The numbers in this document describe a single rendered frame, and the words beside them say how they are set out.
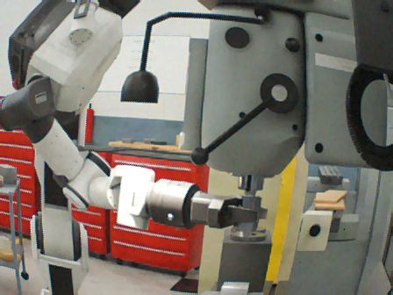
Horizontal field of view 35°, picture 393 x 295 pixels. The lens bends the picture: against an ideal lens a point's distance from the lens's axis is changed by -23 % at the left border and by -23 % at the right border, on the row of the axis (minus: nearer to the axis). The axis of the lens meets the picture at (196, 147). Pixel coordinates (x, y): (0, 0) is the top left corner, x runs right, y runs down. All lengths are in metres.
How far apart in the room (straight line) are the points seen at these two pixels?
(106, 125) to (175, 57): 1.37
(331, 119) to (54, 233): 0.99
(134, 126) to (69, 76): 9.09
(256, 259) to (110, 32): 0.65
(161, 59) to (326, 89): 9.43
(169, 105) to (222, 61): 9.30
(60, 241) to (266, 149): 0.86
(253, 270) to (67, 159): 0.51
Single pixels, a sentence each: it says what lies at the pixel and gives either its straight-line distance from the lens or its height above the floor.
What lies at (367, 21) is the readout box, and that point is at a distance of 1.03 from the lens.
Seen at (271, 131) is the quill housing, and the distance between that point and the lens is 1.29.
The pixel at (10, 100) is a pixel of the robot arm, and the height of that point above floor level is 1.42.
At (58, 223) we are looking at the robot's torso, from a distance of 1.99.
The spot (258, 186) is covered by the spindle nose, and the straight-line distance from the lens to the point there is 1.37.
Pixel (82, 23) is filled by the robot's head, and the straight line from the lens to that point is 1.57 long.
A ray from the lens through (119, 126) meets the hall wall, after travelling 10.75.
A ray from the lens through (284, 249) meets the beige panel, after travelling 3.16.
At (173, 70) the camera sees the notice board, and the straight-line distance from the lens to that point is 10.61.
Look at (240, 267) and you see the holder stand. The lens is 1.72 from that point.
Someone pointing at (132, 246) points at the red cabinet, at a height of 0.23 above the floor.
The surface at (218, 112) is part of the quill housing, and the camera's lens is 1.30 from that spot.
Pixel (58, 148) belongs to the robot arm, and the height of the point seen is 1.31.
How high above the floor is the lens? 1.42
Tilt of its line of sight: 3 degrees down
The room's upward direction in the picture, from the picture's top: 5 degrees clockwise
